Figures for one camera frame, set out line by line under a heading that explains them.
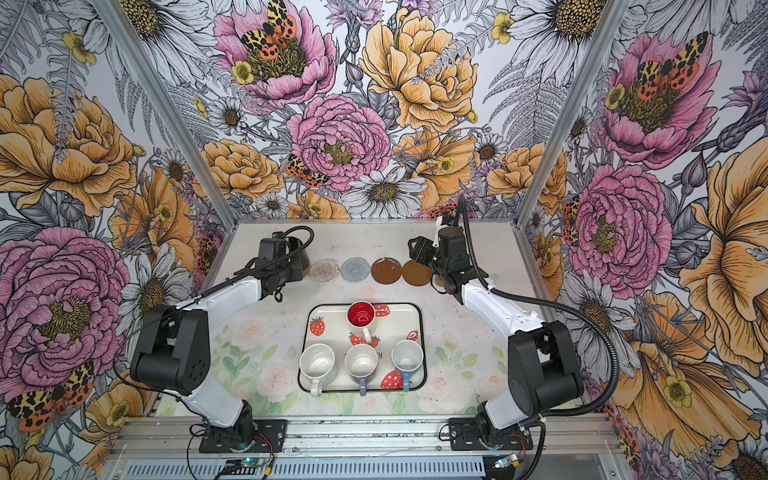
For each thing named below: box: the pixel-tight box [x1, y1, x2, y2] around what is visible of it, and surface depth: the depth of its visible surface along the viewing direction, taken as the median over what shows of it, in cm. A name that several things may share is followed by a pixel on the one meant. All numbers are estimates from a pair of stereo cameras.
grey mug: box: [408, 236, 437, 265], surface depth 79 cm
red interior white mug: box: [346, 300, 376, 344], surface depth 89 cm
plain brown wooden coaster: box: [402, 260, 433, 286], surface depth 107 cm
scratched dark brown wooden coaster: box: [371, 257, 402, 284], surface depth 110 cm
